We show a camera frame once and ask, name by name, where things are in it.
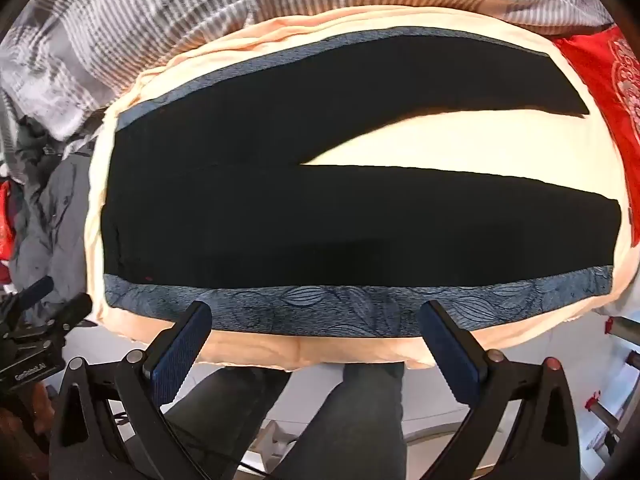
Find grey striped duvet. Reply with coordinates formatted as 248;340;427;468
0;0;617;142

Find peach blanket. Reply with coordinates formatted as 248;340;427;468
82;7;640;374

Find black pants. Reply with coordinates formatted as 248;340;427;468
100;35;622;292

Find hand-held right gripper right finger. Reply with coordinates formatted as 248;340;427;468
417;301;581;480

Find person's left forearm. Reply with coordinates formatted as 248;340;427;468
0;392;55;480

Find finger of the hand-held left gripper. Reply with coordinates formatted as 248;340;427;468
17;275;55;307
47;292;94;336

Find metal ladder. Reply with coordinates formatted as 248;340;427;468
584;314;640;462

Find grey clothing pile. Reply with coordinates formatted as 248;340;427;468
9;114;107;312

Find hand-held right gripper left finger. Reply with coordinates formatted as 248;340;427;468
49;301;213;480

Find red patterned cloth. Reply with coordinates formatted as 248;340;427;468
552;27;640;252

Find blue leaf-patterned cloth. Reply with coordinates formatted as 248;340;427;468
102;27;614;337

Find red bag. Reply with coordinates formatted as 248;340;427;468
0;180;19;286

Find person's right leg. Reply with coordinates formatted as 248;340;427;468
289;360;407;480

